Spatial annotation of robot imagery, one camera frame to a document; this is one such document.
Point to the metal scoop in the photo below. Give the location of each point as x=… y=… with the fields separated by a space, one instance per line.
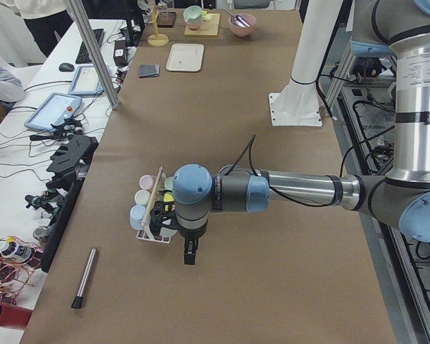
x=238 y=19

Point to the white wire cup rack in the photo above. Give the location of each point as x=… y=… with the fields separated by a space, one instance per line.
x=146 y=233

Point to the metal cylinder brush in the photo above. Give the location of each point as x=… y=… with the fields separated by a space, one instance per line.
x=77 y=303

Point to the pink bowl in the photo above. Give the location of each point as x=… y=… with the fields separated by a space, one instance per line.
x=245 y=29

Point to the wooden mug tree stand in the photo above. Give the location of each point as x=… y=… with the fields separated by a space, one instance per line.
x=153 y=10

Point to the white cup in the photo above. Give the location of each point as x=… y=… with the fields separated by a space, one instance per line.
x=142 y=197

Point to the blue cup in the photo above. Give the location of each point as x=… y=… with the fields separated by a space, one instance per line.
x=137 y=213

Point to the stacked green bowls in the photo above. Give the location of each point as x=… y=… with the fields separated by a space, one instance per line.
x=193 y=17

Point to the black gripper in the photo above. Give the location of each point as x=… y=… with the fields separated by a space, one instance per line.
x=190 y=233

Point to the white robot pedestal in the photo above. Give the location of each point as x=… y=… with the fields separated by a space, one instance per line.
x=298 y=103

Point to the wooden cutting board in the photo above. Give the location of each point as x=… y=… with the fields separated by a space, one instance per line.
x=207 y=29

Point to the grey folded cloth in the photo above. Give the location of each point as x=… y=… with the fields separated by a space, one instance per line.
x=149 y=70

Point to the aluminium frame post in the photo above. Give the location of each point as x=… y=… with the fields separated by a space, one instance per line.
x=79 y=15

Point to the blue teach pendant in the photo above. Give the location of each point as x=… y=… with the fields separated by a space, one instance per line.
x=86 y=82
x=53 y=112

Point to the seated person grey jacket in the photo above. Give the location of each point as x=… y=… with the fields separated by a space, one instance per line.
x=11 y=89

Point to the pink cup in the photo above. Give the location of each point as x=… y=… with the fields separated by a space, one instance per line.
x=146 y=182

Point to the standing person white sweater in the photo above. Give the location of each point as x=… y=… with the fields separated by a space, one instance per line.
x=45 y=19

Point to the white steamed bun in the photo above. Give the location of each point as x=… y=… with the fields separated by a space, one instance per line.
x=208 y=16

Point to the cream rabbit tray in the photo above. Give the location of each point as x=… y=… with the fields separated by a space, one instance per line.
x=185 y=58

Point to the black computer mouse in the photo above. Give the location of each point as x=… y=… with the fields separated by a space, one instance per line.
x=66 y=67

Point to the yellow cup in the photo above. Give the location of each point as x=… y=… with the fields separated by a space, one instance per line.
x=168 y=197

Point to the green cup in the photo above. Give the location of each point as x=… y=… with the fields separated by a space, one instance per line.
x=168 y=183

